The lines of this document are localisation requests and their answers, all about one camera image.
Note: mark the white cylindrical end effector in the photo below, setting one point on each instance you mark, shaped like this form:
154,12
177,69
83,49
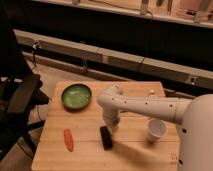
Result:
111,117

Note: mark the black eraser block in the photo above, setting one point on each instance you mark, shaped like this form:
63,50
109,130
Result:
106,138

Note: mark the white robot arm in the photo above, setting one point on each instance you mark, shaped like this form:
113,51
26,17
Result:
193,119

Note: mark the green bowl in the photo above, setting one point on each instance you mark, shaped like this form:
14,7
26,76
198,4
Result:
76,96

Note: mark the white paper cup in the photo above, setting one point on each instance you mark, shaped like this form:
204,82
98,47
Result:
156,129

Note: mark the orange carrot toy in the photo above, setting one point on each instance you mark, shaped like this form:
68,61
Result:
68,139

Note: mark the black chair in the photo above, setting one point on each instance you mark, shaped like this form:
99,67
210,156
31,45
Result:
20,91

